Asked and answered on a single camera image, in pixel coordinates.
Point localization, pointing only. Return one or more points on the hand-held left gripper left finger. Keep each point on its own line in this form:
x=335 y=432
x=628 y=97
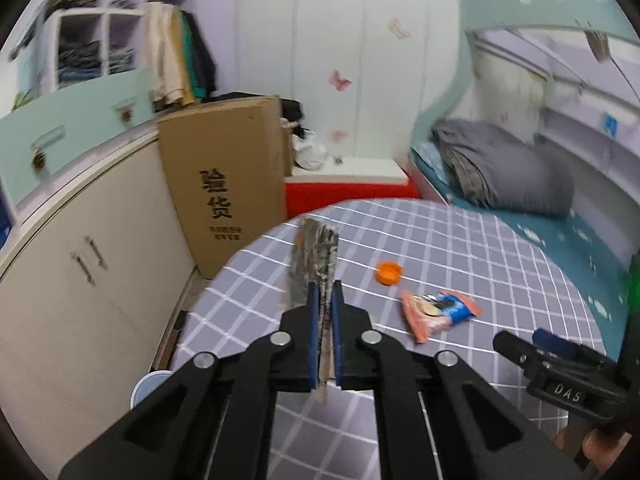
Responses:
x=314 y=335

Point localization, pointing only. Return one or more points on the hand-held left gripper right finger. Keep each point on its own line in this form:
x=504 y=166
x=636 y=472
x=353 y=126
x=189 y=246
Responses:
x=336 y=335

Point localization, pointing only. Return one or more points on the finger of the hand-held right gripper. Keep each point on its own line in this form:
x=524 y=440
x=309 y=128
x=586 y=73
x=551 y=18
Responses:
x=515 y=347
x=555 y=342

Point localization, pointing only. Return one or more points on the grey patterned wrapper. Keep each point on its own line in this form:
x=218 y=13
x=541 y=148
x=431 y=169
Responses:
x=315 y=255

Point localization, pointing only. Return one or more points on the white round bin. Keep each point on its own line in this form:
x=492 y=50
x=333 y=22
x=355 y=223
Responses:
x=147 y=385

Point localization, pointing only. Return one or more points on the person's right hand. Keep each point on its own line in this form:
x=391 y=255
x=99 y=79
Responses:
x=600 y=452

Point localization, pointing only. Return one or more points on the orange bottle cap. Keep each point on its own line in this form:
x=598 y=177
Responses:
x=389 y=273

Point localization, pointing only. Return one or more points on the orange blue snack wrapper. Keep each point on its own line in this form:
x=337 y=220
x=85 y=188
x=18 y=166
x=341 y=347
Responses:
x=430 y=317

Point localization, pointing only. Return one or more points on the grey checked tablecloth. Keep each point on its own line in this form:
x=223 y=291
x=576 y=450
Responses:
x=475 y=260

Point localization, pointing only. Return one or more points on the green plastic object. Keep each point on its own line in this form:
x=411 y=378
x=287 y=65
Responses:
x=632 y=285

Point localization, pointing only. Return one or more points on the red storage box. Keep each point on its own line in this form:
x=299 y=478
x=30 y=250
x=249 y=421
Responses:
x=340 y=195

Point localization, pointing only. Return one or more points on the grey blanket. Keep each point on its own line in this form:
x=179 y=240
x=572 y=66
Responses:
x=500 y=170

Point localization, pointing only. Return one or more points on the white plastic bag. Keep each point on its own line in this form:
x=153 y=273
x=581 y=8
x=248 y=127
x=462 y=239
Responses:
x=311 y=154

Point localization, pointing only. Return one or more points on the large brown cardboard box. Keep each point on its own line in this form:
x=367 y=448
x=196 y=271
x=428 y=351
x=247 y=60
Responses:
x=225 y=160

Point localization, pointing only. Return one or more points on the pale pink butterfly sticker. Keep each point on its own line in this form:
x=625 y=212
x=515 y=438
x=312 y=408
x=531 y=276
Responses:
x=340 y=135

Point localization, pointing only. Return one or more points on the black bag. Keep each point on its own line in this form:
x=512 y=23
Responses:
x=292 y=115

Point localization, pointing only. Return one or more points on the beige cabinet with doors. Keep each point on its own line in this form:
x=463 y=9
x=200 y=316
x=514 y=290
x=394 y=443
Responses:
x=75 y=350

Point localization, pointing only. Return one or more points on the yellow hanging garment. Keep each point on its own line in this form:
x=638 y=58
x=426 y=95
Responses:
x=186 y=95

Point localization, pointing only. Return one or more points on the pine cone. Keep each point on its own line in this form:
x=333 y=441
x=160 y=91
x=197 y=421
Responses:
x=128 y=114
x=38 y=161

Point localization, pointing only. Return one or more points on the green hanging garment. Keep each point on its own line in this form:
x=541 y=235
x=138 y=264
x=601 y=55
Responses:
x=195 y=70

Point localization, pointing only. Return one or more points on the black hanging garment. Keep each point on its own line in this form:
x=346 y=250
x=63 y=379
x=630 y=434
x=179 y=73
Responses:
x=207 y=60

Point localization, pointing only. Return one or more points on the beige butterfly sticker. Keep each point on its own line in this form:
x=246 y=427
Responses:
x=400 y=29

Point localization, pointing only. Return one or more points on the cream hanging garment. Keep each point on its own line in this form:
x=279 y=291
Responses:
x=160 y=55

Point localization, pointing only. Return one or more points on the teal drawer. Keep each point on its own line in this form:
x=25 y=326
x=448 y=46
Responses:
x=17 y=160
x=100 y=97

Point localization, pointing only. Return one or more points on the folded denim clothes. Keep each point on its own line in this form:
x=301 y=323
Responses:
x=121 y=60

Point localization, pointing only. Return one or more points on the dark folded clothes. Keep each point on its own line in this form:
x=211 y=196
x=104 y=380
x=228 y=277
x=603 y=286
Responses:
x=80 y=62

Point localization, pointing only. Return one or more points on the white shelf unit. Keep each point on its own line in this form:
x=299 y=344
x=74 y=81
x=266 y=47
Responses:
x=105 y=35

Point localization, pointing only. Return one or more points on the blue wall sticker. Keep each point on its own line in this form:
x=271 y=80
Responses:
x=610 y=125

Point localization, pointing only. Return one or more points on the teal bed frame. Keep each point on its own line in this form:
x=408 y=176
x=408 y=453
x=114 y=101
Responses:
x=470 y=60

